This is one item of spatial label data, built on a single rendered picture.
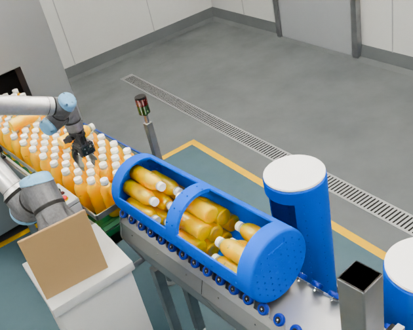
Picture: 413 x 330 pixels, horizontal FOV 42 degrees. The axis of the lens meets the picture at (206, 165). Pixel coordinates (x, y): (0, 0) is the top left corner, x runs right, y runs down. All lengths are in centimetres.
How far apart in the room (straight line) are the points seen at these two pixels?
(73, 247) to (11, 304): 201
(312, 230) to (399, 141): 214
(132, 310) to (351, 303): 124
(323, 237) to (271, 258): 72
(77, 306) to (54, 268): 17
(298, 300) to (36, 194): 100
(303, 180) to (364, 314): 139
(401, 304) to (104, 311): 104
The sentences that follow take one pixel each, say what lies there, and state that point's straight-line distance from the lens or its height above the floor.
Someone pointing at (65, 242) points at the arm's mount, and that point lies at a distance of 190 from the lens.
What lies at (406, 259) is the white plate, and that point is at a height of 104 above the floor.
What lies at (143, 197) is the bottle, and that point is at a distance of 233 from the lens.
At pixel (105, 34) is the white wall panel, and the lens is 699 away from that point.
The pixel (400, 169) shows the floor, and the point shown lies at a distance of 420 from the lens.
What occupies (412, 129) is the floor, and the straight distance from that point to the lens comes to 466.
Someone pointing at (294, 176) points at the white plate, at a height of 104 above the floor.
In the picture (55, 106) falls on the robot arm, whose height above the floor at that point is 159.
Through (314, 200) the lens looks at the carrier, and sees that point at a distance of 239.
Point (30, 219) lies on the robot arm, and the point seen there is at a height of 131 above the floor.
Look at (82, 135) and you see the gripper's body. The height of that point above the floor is 137.
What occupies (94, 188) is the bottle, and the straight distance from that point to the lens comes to 262.
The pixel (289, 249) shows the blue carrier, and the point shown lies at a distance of 193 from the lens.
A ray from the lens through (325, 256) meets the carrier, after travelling 264.
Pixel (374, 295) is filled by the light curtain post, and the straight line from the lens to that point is 105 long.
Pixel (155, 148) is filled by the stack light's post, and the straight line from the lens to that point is 302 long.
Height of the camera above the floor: 245
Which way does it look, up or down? 33 degrees down
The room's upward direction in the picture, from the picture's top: 13 degrees counter-clockwise
